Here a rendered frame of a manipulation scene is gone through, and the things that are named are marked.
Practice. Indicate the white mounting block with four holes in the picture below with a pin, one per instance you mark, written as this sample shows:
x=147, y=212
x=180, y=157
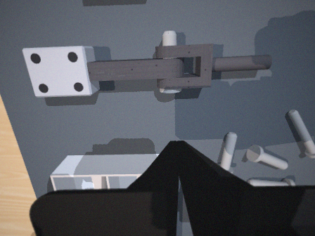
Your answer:
x=60, y=71

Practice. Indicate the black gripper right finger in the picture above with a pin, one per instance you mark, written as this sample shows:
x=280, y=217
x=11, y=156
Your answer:
x=217, y=206

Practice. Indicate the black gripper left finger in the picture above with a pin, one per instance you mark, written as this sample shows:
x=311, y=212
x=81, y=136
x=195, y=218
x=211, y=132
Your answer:
x=145, y=208

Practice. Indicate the grey flat bar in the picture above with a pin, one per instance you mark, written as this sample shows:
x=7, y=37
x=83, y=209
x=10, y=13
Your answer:
x=152, y=68

